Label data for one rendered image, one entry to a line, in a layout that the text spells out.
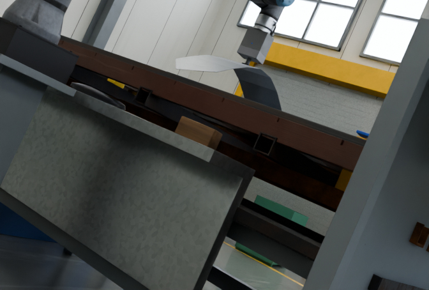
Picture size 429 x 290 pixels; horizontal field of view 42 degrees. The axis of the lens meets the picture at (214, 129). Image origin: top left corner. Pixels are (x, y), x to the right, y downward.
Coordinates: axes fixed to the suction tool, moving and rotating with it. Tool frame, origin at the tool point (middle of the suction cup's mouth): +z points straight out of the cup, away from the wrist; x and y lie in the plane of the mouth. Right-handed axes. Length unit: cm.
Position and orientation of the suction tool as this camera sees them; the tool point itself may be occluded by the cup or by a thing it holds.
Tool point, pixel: (244, 70)
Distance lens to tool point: 201.8
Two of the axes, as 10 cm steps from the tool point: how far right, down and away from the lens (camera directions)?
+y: -8.0, -3.3, 4.9
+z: -4.2, 9.1, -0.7
